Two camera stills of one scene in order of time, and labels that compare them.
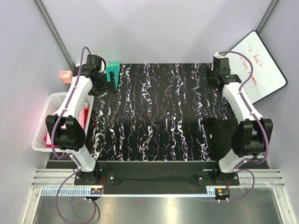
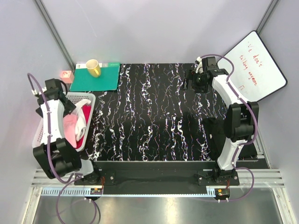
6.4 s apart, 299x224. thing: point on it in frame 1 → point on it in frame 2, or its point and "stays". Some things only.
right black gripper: [209, 71] → [192, 74]
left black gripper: [108, 87] → [68, 108]
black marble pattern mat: [157, 113] stays
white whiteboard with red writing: [266, 78] stays
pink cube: [66, 76] stays
